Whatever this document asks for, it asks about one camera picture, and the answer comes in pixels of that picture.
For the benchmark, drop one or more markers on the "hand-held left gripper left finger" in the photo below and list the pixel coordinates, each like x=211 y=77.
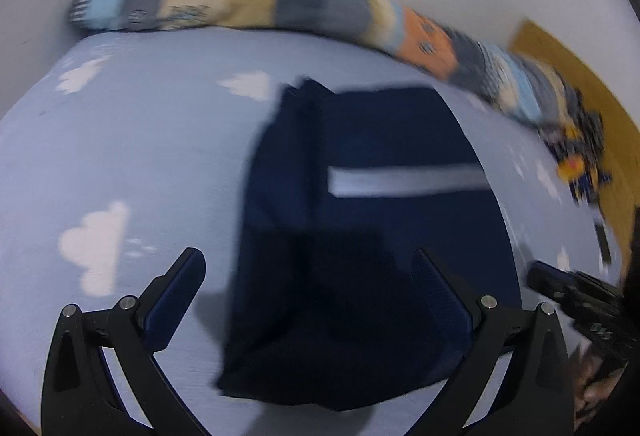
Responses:
x=175 y=301

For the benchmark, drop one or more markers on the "small black rectangular object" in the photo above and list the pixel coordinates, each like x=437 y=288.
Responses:
x=603 y=243

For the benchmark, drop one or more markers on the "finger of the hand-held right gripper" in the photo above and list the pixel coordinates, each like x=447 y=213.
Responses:
x=547 y=281

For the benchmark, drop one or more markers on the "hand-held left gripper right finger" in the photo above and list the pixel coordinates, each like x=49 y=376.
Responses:
x=445 y=296

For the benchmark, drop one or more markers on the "light blue cloud-print bed sheet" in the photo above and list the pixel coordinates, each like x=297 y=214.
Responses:
x=150 y=141

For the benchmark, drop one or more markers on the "navy jacket with red collar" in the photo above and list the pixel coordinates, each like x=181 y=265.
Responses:
x=350 y=266

